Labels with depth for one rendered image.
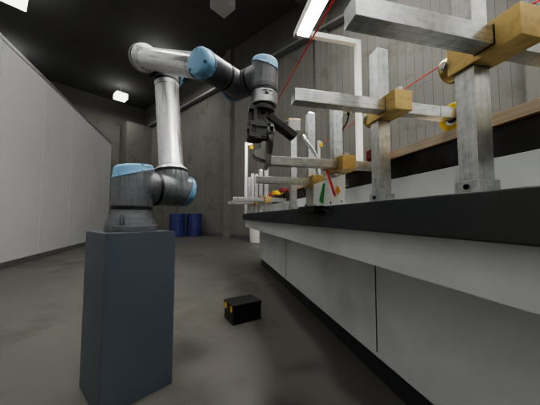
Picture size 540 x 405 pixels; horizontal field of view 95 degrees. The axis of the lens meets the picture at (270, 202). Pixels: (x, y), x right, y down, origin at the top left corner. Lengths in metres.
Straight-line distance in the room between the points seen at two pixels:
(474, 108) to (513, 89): 4.87
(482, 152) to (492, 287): 0.22
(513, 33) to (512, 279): 0.37
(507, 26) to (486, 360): 0.70
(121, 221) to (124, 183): 0.14
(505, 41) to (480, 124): 0.12
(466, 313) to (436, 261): 0.28
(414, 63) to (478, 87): 5.31
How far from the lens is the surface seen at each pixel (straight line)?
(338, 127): 0.99
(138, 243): 1.04
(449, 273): 0.61
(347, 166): 0.89
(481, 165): 0.55
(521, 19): 0.57
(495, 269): 0.56
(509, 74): 5.52
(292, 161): 0.85
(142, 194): 1.09
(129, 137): 13.36
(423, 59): 5.88
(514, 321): 0.81
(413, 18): 0.49
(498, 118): 0.80
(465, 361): 0.92
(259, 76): 0.90
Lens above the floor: 0.66
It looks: 3 degrees up
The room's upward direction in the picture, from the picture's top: straight up
